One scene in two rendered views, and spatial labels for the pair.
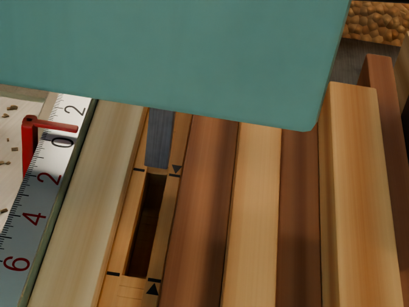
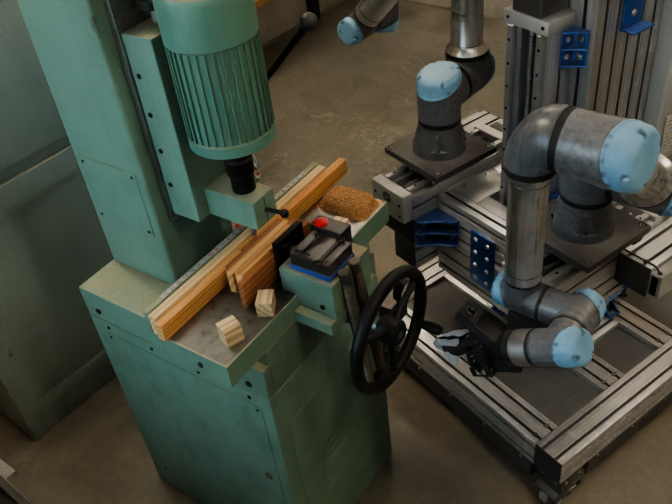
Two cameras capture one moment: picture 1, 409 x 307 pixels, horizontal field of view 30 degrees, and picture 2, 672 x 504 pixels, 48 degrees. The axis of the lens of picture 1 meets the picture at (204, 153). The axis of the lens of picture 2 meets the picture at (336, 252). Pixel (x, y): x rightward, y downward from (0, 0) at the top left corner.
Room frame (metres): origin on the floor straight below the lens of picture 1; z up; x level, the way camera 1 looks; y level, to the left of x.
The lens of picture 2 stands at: (-0.71, -0.95, 1.95)
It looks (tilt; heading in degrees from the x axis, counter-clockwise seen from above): 39 degrees down; 39
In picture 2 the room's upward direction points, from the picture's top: 7 degrees counter-clockwise
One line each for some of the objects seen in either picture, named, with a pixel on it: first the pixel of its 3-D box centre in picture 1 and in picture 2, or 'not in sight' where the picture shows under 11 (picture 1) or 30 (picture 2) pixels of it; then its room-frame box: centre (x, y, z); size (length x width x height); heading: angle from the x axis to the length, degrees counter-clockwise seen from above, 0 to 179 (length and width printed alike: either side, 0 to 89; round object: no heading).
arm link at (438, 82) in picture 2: not in sight; (440, 91); (0.90, -0.08, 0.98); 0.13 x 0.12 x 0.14; 175
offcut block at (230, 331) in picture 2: not in sight; (230, 331); (-0.02, -0.11, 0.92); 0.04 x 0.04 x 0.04; 69
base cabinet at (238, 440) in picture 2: not in sight; (256, 390); (0.22, 0.14, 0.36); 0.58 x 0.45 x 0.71; 90
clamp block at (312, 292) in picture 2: not in sight; (326, 273); (0.21, -0.18, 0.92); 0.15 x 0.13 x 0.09; 0
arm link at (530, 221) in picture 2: not in sight; (526, 216); (0.40, -0.53, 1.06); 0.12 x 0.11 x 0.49; 177
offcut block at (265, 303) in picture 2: not in sight; (265, 303); (0.08, -0.12, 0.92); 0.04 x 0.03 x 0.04; 31
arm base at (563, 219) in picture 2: not in sight; (584, 207); (0.73, -0.55, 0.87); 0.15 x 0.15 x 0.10
